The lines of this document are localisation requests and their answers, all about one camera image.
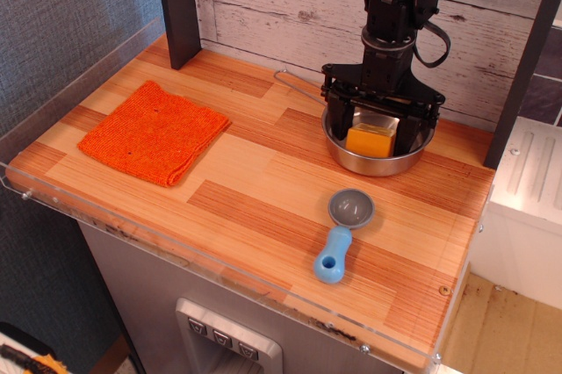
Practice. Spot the dark frame post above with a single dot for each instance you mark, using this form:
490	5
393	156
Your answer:
539	32
181	22

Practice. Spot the orange cheese wedge toy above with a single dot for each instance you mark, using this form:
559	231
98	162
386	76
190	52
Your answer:
370	141

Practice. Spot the black orange object bottom left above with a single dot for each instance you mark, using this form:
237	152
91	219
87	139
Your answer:
33	364

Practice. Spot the clear acrylic table guard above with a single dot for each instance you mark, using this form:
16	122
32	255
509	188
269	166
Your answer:
251	214

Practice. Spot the dark left frame post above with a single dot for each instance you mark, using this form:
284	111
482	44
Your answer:
181	22

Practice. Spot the grey toy fridge cabinet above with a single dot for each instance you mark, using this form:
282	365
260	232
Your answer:
145	289

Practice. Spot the dark right frame post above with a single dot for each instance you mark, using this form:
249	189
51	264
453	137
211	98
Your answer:
539	32

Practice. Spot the white cabinet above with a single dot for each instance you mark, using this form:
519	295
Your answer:
518	242

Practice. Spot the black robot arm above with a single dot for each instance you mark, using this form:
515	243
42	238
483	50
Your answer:
395	22

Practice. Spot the blue grey toy spoon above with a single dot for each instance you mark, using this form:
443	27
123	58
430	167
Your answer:
350	209

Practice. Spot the orange knitted cloth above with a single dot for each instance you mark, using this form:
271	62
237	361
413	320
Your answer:
154	135

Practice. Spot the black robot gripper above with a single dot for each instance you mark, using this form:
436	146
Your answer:
383	80

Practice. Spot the stainless steel pan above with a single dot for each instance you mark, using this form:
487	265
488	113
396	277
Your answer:
369	166

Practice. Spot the silver dispenser panel with buttons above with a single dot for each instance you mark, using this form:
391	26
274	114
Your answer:
216	344

